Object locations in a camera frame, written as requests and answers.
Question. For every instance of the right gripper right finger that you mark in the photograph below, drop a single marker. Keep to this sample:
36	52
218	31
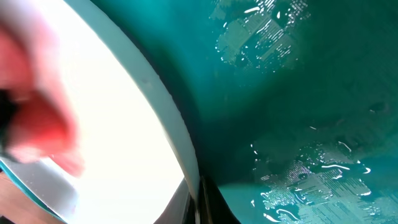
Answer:
212	206

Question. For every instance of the teal plastic tray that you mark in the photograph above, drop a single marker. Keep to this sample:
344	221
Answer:
291	105

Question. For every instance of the light blue plate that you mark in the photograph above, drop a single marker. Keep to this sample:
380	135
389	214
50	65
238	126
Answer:
122	120

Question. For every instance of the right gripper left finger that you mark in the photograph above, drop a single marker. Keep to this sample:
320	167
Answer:
181	208

